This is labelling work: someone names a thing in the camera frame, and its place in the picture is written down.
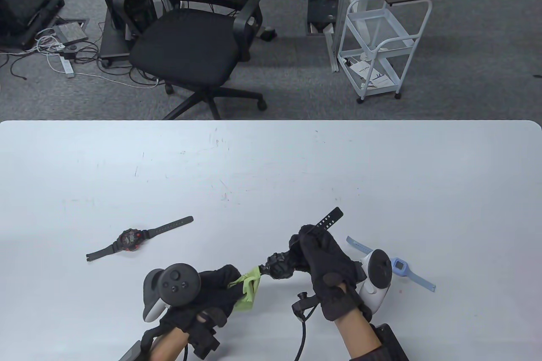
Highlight person's right hand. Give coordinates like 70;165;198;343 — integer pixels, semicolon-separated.
289;225;367;322

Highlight person's left hand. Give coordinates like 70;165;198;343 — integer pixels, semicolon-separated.
161;265;245;334

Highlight green cleaning cloth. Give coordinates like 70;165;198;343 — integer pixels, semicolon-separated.
229;266;263;311

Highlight black watch with grey face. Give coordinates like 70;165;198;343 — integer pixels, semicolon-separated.
260;207;343;280

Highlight light blue watch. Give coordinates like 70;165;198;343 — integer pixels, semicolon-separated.
346;236;437;292

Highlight black watch with red face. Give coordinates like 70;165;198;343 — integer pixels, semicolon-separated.
86;216;194;262

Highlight black forearm band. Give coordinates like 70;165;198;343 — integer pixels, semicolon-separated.
349;344;390;361

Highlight person's left forearm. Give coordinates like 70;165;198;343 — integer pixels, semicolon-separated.
150;329;191;361

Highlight person's right forearm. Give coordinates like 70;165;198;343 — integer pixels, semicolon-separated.
335;317;382;359

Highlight black glove sensor box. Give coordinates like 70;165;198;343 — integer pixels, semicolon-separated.
186;310;227;359
291;291;318;321

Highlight white paper booklet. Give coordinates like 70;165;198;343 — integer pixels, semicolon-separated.
349;61;391;90

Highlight white metal stand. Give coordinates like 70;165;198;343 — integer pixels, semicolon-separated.
325;0;354;74

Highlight black mesh office chair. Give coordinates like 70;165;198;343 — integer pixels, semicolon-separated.
112;0;268;120

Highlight black open floor hatch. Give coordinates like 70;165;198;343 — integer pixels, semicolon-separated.
307;0;339;36

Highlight black computer cart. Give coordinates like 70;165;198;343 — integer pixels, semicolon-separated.
87;0;170;67

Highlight grey floor plate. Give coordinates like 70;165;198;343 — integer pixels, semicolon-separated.
52;18;90;45

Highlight black glove cable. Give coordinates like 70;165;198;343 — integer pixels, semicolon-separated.
294;319;308;361

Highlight black wrist camera unit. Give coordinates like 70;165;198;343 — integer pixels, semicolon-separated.
118;340;142;361
371;323;409;361

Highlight white wire rolling cart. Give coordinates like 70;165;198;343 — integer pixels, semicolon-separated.
337;0;433;104

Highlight white cable bundle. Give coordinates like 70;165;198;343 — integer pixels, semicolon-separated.
36;28;160;90

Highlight black floor cables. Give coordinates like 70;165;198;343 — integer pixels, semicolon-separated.
0;50;29;81

